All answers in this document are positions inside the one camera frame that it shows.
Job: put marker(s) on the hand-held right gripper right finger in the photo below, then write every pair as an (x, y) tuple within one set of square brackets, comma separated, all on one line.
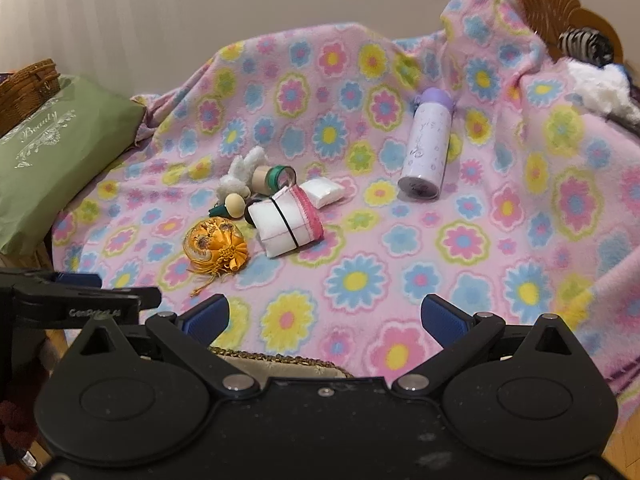
[(442, 321)]

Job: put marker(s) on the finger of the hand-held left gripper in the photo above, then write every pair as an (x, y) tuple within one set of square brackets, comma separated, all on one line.
[(100, 306), (75, 278)]

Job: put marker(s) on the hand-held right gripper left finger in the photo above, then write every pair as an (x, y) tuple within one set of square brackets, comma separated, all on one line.
[(206, 319)]

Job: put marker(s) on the orange satin pouch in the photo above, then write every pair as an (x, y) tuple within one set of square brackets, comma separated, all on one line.
[(215, 247)]

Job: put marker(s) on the woven basket with fabric lining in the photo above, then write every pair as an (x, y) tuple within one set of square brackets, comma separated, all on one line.
[(280, 365)]

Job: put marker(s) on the white cloth with pink trim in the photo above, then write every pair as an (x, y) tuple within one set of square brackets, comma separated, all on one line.
[(280, 225)]

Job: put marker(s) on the white plush rabbit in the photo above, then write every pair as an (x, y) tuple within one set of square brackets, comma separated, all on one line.
[(237, 180)]

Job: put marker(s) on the beige tape roll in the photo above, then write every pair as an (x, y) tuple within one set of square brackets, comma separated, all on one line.
[(261, 178)]

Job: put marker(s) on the white tissue packet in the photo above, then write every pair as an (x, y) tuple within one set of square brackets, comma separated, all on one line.
[(325, 191)]

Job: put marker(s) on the pink floral fleece blanket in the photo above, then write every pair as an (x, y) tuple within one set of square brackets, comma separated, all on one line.
[(400, 260)]

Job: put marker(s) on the green printed pillow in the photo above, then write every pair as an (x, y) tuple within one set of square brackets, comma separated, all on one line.
[(60, 160)]

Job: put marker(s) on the purple white bottle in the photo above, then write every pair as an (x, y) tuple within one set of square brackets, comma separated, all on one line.
[(425, 150)]

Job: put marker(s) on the brown wicker basket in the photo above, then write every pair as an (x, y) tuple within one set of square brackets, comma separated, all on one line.
[(30, 85)]

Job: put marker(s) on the white fluffy cloth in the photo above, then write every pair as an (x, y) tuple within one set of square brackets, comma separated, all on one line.
[(600, 90)]

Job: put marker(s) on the zebra striped cloth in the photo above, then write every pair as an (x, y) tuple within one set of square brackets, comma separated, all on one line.
[(585, 45)]

